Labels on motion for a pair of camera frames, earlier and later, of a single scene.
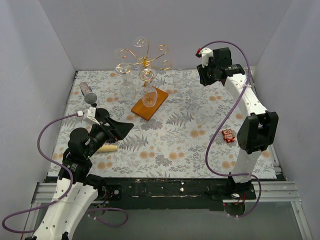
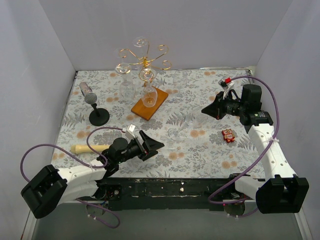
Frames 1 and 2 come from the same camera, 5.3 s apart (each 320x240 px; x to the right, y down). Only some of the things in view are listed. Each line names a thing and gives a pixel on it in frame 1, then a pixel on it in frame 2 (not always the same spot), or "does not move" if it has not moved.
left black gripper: (110, 127) -> (144, 150)
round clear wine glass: (122, 67) does not move
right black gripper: (202, 75) -> (220, 107)
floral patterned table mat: (182, 128) does not move
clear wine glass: (149, 95) does not move
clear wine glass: (142, 45) does not move
